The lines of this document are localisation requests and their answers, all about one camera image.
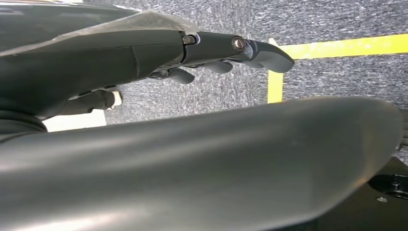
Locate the yellow floor tape frame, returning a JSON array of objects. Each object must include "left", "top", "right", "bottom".
[{"left": 267, "top": 33, "right": 408, "bottom": 104}]

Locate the white flat panel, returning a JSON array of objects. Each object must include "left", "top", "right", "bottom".
[{"left": 42, "top": 109, "right": 108, "bottom": 133}]

